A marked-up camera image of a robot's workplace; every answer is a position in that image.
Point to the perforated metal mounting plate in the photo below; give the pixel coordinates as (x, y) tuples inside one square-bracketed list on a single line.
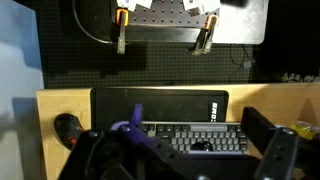
[(166, 15)]

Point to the white paper tag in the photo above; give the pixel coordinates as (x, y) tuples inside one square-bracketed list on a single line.
[(128, 3), (196, 5)]

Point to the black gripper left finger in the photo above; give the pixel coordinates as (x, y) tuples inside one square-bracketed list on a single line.
[(133, 143)]

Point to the grey mechanical keyboard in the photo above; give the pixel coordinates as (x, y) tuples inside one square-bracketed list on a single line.
[(206, 135)]

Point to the yellow plastic packet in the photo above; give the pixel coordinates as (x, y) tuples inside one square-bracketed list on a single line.
[(305, 129)]

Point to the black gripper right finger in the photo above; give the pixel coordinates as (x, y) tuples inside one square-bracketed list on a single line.
[(276, 150)]

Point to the rounded grey base board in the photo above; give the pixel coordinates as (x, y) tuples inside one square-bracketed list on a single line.
[(240, 26)]

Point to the black and orange mouse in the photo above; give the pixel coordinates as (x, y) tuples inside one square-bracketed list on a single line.
[(65, 128)]

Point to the black desk mat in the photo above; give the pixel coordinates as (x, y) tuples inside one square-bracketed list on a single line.
[(166, 103)]

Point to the orange and grey clamp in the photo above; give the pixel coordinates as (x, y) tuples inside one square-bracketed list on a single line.
[(121, 36), (204, 40)]

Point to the black perforated mat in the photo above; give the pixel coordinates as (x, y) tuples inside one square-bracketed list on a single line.
[(166, 66)]

